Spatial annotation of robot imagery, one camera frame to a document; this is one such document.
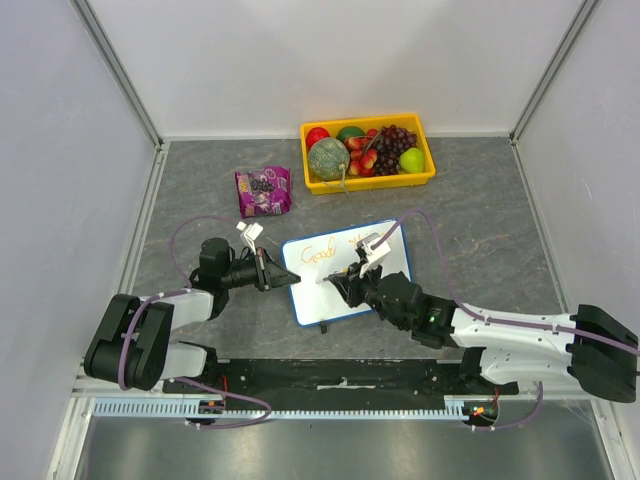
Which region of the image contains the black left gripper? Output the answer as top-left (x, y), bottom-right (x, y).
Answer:
top-left (221, 247), bottom-right (299, 292)

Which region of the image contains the white marker with yellow cap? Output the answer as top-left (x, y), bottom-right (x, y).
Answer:
top-left (316, 269), bottom-right (348, 284)

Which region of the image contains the blue framed whiteboard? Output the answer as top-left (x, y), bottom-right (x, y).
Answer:
top-left (281, 219), bottom-right (395, 327)

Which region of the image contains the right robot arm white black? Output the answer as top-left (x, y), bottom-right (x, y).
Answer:
top-left (325, 263), bottom-right (639, 403)

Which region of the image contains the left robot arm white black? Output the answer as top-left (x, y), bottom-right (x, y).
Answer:
top-left (83, 238), bottom-right (301, 393)

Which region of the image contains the purple snack bag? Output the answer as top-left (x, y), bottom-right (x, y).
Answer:
top-left (235, 166), bottom-right (293, 218)

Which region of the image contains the yellow plastic fruit bin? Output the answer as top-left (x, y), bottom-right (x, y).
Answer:
top-left (300, 113), bottom-right (436, 195)

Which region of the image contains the green netted melon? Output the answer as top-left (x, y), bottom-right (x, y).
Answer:
top-left (308, 138), bottom-right (350, 182)

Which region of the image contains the red cherry cluster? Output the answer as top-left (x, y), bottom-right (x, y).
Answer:
top-left (343, 129), bottom-right (379, 177)

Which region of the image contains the green pear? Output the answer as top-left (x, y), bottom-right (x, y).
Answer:
top-left (399, 147), bottom-right (425, 174)

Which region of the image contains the purple grape bunch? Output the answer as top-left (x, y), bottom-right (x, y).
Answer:
top-left (371, 125), bottom-right (417, 176)

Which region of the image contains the red apple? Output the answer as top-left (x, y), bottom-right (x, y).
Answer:
top-left (305, 127), bottom-right (330, 150)

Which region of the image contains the dark green round fruit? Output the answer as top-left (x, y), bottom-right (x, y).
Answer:
top-left (336, 125), bottom-right (365, 143)

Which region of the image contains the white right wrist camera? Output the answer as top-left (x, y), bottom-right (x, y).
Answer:
top-left (355, 233), bottom-right (391, 278)

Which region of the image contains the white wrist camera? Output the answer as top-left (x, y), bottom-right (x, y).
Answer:
top-left (355, 233), bottom-right (391, 278)
top-left (236, 221), bottom-right (264, 255)

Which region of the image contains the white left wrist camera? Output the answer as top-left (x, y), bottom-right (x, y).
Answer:
top-left (236, 221), bottom-right (264, 255)

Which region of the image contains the white slotted cable duct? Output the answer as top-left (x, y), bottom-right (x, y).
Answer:
top-left (91, 397), bottom-right (472, 421)

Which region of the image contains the left aluminium frame post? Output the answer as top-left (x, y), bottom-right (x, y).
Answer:
top-left (70, 0), bottom-right (164, 149)

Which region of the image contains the aluminium frame post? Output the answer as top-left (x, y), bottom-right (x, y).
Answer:
top-left (509, 0), bottom-right (600, 145)
top-left (70, 0), bottom-right (164, 149)

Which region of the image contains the right aluminium frame post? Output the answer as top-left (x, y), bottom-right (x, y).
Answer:
top-left (509, 0), bottom-right (600, 145)

